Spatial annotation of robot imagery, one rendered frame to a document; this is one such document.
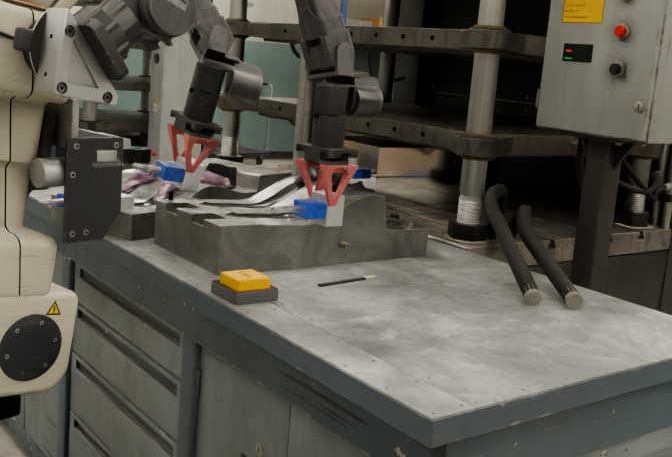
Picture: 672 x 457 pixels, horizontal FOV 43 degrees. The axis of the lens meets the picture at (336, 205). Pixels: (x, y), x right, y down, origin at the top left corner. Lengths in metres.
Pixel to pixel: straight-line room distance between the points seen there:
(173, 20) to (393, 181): 1.31
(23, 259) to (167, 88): 4.61
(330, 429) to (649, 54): 1.07
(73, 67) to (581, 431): 0.85
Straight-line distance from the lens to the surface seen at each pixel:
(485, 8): 2.04
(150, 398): 1.81
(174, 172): 1.63
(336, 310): 1.37
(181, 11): 1.25
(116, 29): 1.20
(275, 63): 9.58
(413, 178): 2.49
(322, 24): 1.43
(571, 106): 2.02
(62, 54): 1.17
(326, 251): 1.64
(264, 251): 1.56
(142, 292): 1.76
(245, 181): 2.03
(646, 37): 1.93
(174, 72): 5.91
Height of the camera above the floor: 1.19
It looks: 10 degrees down
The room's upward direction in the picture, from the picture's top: 5 degrees clockwise
